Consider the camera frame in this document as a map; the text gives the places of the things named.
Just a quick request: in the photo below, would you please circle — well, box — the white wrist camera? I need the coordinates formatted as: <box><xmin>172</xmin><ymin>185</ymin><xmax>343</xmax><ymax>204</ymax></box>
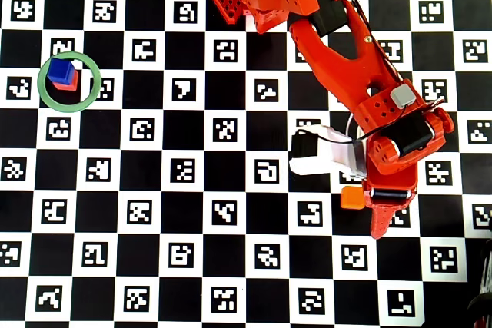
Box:
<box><xmin>288</xmin><ymin>125</ymin><xmax>366</xmax><ymax>181</ymax></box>

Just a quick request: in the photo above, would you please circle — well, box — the orange cube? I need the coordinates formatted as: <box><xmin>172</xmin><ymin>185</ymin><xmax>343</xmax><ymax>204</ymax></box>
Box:
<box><xmin>341</xmin><ymin>185</ymin><xmax>365</xmax><ymax>210</ymax></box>

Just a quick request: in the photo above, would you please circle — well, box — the black white marker mat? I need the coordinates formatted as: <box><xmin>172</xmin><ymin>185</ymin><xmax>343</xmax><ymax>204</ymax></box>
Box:
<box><xmin>0</xmin><ymin>0</ymin><xmax>492</xmax><ymax>325</ymax></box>

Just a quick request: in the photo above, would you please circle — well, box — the blue cube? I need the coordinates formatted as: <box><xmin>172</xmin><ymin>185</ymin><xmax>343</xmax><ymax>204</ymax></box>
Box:
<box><xmin>47</xmin><ymin>58</ymin><xmax>75</xmax><ymax>86</ymax></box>

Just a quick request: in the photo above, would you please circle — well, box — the black ribbed holder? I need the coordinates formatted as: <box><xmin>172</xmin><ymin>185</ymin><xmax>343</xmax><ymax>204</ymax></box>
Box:
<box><xmin>467</xmin><ymin>239</ymin><xmax>492</xmax><ymax>328</ymax></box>

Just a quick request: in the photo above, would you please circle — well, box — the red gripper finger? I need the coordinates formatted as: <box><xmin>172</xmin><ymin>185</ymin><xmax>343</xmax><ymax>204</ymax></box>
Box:
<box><xmin>369</xmin><ymin>204</ymin><xmax>404</xmax><ymax>240</ymax></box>

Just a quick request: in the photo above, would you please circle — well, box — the red cube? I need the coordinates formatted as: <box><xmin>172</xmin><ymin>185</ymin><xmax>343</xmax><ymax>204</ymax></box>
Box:
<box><xmin>52</xmin><ymin>69</ymin><xmax>80</xmax><ymax>92</ymax></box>

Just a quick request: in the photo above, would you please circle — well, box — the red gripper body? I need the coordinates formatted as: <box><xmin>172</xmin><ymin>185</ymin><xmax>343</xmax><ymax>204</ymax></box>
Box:
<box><xmin>363</xmin><ymin>139</ymin><xmax>417</xmax><ymax>209</ymax></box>

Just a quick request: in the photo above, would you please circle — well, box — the green ring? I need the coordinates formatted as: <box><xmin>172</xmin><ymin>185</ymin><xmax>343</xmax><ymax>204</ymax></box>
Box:
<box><xmin>37</xmin><ymin>51</ymin><xmax>102</xmax><ymax>113</ymax></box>

